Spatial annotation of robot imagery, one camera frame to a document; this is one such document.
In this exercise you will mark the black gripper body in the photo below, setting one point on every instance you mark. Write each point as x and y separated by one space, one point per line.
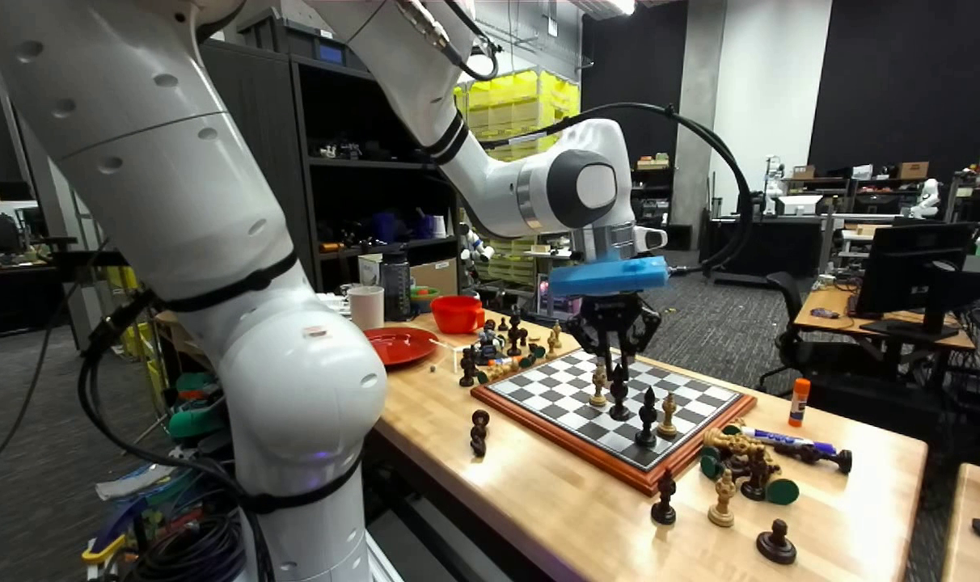
620 319

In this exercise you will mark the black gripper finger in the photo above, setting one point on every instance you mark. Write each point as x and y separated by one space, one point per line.
596 349
640 347

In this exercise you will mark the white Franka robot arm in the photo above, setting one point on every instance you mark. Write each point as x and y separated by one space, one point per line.
295 398

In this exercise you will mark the beige chess piece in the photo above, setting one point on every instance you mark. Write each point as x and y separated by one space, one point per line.
668 419
722 506
555 341
598 390

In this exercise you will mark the wood framed chess board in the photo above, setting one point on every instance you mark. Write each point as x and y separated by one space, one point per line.
563 404

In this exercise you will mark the tall black chess piece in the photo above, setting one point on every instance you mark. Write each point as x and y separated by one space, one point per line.
514 334

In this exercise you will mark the dark brown chess piece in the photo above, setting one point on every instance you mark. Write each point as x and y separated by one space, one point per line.
760 477

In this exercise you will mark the short black chess pawn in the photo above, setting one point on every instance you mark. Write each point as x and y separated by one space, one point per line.
773 545

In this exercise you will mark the green disc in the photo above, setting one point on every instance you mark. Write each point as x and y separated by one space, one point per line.
784 491
709 465

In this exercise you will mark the red cup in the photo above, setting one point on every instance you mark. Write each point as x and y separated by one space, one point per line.
457 314

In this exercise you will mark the black office chair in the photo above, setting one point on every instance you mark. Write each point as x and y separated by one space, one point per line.
794 323

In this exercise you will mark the orange capped glue stick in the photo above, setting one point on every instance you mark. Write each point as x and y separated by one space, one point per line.
801 404

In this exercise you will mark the red plate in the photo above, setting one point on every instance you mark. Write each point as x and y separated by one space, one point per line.
406 347

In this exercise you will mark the purple and black toy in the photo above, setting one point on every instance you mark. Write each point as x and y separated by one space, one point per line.
814 449

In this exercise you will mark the wooden top desk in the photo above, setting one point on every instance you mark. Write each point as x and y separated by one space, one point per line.
846 310

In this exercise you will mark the dark bottle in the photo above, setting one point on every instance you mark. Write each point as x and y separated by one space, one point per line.
394 286

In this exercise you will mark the white cup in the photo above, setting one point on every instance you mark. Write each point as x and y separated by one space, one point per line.
364 309

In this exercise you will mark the yellow bin shelving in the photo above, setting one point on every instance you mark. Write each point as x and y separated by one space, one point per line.
521 100

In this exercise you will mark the black computer monitor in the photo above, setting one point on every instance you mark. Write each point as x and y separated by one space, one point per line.
896 268

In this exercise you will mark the black storage shelf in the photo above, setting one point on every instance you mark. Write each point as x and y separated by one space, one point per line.
338 204

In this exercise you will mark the green plastic object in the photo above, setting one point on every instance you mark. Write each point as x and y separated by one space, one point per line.
192 416

